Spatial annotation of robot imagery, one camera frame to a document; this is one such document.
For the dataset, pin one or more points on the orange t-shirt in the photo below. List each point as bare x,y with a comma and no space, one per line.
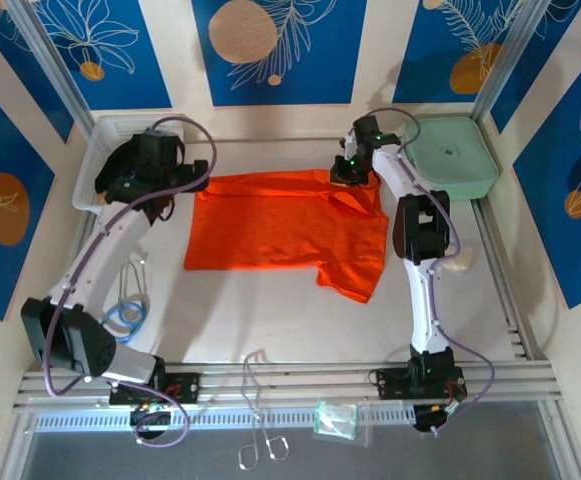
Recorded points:
270,225

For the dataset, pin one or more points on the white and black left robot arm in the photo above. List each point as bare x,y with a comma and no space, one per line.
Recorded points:
110,255

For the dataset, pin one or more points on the black t-shirt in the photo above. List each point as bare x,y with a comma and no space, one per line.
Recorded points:
107,167

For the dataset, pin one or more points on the white plastic basket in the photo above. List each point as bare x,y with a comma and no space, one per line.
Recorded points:
105,130

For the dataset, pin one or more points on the mint green zip case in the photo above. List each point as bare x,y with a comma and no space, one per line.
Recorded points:
455,165

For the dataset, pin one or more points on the small beige cloth piece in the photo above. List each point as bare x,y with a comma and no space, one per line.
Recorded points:
459,261

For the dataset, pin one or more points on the clear plastic bag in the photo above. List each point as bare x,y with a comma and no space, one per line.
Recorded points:
337,417

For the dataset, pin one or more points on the blue floral wall panel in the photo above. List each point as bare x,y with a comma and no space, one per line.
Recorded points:
135,75
545,200
0,150
430,60
320,75

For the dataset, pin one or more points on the aluminium side rail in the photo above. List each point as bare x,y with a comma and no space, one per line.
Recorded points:
77,250
495,260

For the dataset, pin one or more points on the aluminium frame post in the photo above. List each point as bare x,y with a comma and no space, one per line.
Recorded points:
55,70
500,70

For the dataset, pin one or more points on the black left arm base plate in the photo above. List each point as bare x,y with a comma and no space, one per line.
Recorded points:
185,387

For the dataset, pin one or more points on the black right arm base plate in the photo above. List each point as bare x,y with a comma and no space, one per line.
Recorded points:
392,385

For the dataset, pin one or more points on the aluminium frame rail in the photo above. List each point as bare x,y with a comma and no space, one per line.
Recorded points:
295,382

